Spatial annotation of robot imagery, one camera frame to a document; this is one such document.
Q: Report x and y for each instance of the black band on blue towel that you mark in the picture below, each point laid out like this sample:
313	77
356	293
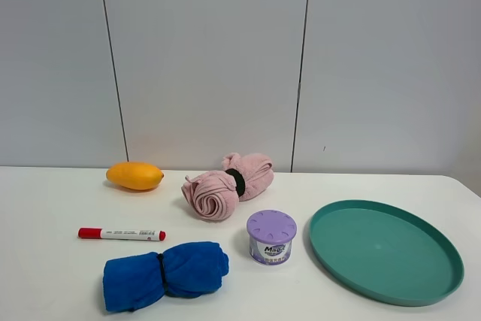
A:
160	258

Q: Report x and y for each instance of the purple lidded air freshener can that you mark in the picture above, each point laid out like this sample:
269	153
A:
271	233

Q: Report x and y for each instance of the yellow mango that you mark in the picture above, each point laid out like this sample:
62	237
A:
139	176

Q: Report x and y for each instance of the red white marker pen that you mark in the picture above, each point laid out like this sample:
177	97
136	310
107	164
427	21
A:
124	235

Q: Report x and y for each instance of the pink towel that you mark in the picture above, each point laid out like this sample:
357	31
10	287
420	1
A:
212	195

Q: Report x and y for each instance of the teal round plastic tray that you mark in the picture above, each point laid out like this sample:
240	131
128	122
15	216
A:
385	253

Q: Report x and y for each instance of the black band on pink towel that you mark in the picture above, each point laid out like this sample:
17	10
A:
239	180

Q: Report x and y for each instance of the blue rolled towel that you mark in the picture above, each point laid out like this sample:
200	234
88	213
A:
192	270

